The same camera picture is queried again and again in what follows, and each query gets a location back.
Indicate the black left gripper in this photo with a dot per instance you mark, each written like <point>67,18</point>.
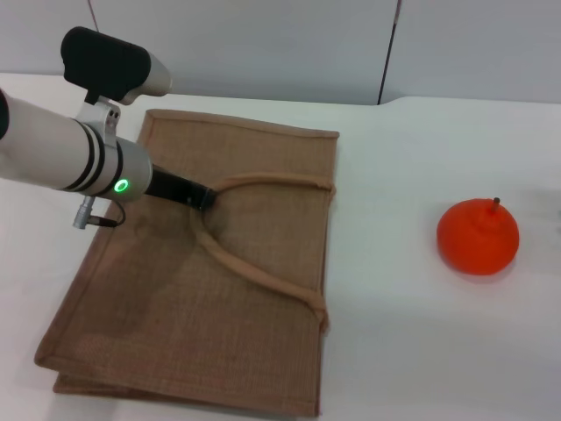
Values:
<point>175,189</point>

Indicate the brown jute handbag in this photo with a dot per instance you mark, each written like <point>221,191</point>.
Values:
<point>210,285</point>

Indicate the orange fruit with stem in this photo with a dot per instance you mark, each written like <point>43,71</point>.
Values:
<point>475,245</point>

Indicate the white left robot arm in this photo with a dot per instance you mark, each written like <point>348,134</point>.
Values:
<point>57,149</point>

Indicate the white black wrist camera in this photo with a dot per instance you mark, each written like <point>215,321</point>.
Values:
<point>114,66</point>

